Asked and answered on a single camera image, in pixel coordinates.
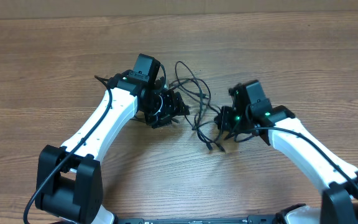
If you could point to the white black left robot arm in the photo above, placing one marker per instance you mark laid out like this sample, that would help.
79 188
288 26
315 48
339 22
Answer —
69 179

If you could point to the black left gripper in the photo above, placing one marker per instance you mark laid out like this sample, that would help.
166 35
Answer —
174 104

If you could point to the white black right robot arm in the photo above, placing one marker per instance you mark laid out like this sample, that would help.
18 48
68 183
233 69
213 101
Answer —
335 179

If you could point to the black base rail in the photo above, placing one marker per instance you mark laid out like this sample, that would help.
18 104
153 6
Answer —
251 219

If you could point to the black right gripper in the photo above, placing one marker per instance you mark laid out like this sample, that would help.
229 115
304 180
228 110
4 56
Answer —
224 121

